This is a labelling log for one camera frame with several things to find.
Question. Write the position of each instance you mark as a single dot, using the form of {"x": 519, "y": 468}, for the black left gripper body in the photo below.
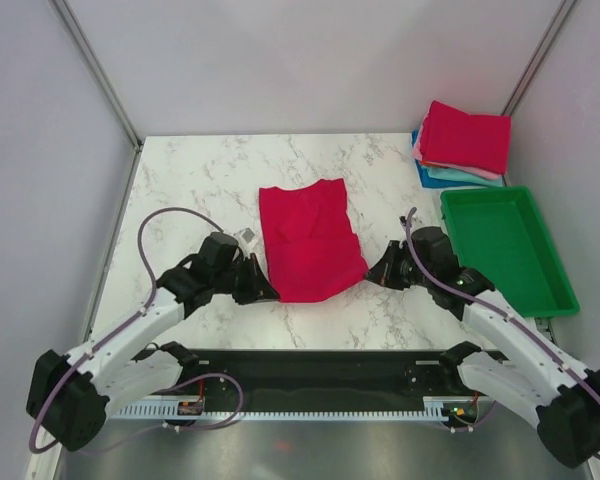
{"x": 224, "y": 279}

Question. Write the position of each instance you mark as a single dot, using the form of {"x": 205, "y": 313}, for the folded teal t shirt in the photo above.
{"x": 461, "y": 176}

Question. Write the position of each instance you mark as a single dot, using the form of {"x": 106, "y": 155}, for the red t shirt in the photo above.
{"x": 453, "y": 137}
{"x": 311, "y": 250}

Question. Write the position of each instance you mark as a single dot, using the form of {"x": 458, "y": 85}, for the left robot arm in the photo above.
{"x": 72, "y": 395}

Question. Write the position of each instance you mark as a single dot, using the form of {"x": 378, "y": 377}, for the aluminium frame rail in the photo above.
{"x": 45, "y": 454}

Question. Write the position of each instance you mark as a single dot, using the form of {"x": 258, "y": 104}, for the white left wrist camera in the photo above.
{"x": 247, "y": 240}

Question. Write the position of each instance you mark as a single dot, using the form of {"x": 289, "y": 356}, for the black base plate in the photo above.
{"x": 286, "y": 382}

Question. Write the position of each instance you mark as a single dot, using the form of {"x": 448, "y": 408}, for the white slotted cable duct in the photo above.
{"x": 432, "y": 409}

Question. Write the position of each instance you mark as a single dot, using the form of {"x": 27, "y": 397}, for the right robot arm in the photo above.
{"x": 556, "y": 394}

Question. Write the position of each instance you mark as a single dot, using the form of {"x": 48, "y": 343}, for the folded red t shirt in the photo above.
{"x": 453, "y": 137}

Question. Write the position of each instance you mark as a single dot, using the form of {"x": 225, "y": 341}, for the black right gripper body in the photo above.
{"x": 411, "y": 276}

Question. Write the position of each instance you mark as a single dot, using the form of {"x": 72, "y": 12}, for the aluminium corner post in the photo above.
{"x": 71, "y": 24}
{"x": 547, "y": 42}

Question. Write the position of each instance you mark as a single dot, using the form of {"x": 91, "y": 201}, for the right aluminium corner post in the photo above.
{"x": 547, "y": 42}

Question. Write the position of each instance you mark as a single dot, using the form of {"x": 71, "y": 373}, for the left aluminium corner post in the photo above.
{"x": 71, "y": 24}

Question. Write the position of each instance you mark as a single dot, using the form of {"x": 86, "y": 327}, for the folded orange t shirt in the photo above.
{"x": 430, "y": 163}

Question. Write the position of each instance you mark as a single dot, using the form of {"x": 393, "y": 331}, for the green plastic tray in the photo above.
{"x": 501, "y": 233}

